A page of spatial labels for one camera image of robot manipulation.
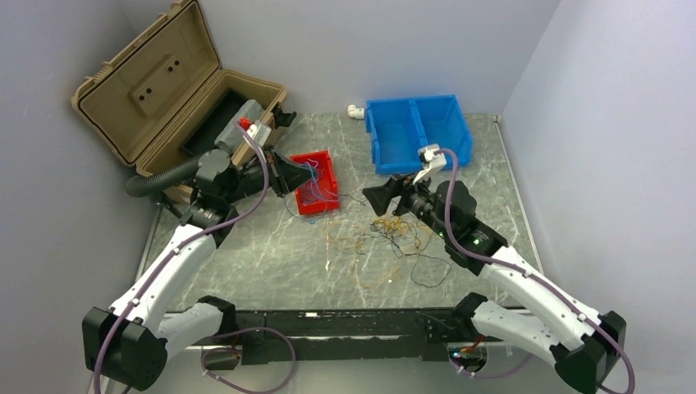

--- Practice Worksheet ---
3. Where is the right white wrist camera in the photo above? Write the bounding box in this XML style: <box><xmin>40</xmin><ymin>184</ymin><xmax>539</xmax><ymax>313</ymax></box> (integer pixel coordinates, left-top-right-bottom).
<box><xmin>413</xmin><ymin>144</ymin><xmax>446</xmax><ymax>185</ymax></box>

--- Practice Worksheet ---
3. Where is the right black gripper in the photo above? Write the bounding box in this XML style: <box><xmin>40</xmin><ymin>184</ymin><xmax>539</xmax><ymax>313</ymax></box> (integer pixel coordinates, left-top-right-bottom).
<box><xmin>362</xmin><ymin>167</ymin><xmax>453</xmax><ymax>241</ymax></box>

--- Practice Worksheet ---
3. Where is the tan open toolbox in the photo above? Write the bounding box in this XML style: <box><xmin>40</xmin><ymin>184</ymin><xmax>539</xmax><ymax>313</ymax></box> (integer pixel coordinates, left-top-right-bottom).
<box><xmin>71</xmin><ymin>1</ymin><xmax>296</xmax><ymax>176</ymax></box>

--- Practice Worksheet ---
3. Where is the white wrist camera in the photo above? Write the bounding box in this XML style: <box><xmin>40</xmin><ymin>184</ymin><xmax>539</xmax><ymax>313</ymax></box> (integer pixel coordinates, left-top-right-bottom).
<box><xmin>413</xmin><ymin>144</ymin><xmax>446</xmax><ymax>185</ymax></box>
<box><xmin>239</xmin><ymin>117</ymin><xmax>272</xmax><ymax>146</ymax></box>

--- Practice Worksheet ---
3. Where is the grey canister in toolbox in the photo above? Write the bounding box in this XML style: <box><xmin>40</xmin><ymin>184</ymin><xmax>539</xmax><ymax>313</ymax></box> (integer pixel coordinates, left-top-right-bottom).
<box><xmin>213</xmin><ymin>99</ymin><xmax>265</xmax><ymax>155</ymax></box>

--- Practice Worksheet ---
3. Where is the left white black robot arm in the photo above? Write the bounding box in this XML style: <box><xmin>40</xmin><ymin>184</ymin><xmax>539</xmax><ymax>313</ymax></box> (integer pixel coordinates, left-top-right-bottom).
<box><xmin>82</xmin><ymin>149</ymin><xmax>314</xmax><ymax>393</ymax></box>

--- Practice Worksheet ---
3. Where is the black aluminium base frame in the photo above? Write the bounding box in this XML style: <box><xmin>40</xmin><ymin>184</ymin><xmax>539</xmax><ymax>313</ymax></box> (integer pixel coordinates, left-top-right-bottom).
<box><xmin>190</xmin><ymin>308</ymin><xmax>509</xmax><ymax>365</ymax></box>

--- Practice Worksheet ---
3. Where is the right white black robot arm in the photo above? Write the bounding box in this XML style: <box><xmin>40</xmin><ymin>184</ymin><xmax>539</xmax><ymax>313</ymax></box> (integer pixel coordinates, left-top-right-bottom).
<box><xmin>362</xmin><ymin>176</ymin><xmax>627</xmax><ymax>393</ymax></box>

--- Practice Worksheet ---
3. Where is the white pipe elbow fitting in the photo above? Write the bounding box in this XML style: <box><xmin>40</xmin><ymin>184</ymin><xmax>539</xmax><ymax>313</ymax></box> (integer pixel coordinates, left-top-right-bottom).
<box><xmin>346</xmin><ymin>104</ymin><xmax>365</xmax><ymax>120</ymax></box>

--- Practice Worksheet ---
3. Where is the red plastic bin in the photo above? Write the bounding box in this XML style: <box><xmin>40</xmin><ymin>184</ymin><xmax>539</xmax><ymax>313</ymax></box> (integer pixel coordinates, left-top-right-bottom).
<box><xmin>291</xmin><ymin>150</ymin><xmax>341</xmax><ymax>216</ymax></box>

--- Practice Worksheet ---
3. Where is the black corrugated hose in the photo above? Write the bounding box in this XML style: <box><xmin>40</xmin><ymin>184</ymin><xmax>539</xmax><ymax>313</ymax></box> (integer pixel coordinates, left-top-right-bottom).
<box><xmin>125</xmin><ymin>154</ymin><xmax>202</xmax><ymax>198</ymax></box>

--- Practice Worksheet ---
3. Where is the blue divided plastic bin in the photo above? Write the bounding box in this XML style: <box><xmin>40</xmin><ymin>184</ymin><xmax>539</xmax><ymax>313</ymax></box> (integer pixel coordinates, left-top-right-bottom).
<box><xmin>365</xmin><ymin>94</ymin><xmax>474</xmax><ymax>175</ymax></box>

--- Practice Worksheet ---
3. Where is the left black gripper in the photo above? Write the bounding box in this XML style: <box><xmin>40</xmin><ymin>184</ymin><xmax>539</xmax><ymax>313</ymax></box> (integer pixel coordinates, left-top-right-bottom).
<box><xmin>223</xmin><ymin>144</ymin><xmax>318</xmax><ymax>205</ymax></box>

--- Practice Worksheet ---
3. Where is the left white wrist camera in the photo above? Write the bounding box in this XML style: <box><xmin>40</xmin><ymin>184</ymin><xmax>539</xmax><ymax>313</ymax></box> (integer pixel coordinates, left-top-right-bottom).
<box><xmin>239</xmin><ymin>117</ymin><xmax>272</xmax><ymax>146</ymax></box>

